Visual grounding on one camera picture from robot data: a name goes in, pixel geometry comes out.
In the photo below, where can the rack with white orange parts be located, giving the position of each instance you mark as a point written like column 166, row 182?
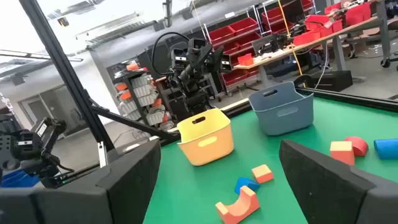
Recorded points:
column 141, row 91

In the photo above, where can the black aluminium table frame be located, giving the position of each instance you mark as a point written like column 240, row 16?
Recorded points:
column 62, row 62

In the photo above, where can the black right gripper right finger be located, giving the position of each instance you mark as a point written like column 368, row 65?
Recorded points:
column 335, row 193

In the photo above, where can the red foam half cylinder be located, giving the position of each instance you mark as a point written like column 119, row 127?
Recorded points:
column 360, row 146

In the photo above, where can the wooden workbench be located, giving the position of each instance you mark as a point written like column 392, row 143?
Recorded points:
column 357, row 26

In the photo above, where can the shelving rack with red bins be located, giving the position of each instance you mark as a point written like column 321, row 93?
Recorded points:
column 242, row 26

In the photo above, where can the red foam arch block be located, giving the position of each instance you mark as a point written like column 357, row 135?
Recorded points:
column 248, row 202

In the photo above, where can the blue-grey plastic bin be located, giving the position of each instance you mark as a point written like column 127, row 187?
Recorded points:
column 280, row 121

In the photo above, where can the yellow plastic bin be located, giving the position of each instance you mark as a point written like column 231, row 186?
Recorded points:
column 205, row 146

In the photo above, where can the blue foam cylinder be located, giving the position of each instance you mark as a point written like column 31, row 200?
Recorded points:
column 387, row 149

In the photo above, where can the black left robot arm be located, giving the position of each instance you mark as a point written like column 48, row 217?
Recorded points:
column 192, row 93

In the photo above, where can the red storage bin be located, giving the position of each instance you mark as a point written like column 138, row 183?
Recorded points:
column 306, row 38
column 357, row 14
column 245, row 59
column 317, row 21

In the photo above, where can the red foam cube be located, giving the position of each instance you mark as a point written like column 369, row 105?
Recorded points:
column 262, row 175
column 342, row 155

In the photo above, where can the blue foam wedge block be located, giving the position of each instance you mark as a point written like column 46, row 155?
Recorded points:
column 244, row 182

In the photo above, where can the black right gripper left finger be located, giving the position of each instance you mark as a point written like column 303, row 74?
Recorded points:
column 93, row 202

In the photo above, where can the blue plastic crate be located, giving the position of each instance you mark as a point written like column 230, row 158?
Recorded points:
column 18, row 180

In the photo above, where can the green table mat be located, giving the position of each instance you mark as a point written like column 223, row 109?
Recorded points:
column 335, row 121

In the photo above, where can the black labelled robot arm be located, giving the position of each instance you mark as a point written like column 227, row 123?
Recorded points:
column 31, row 146

